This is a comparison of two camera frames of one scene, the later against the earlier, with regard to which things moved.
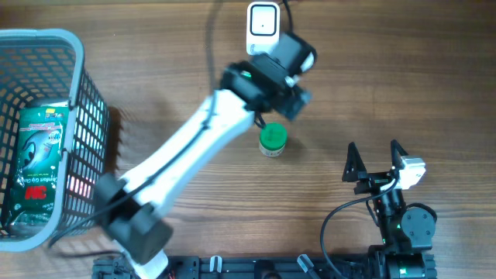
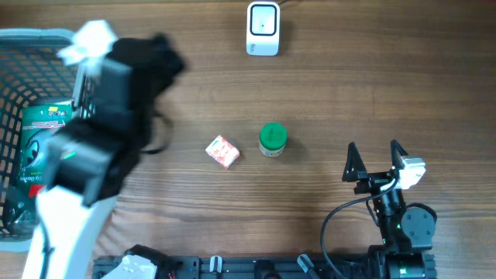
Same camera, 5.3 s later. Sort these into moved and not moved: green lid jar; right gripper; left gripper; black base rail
Moved: left gripper
Not moved: right gripper; green lid jar; black base rail
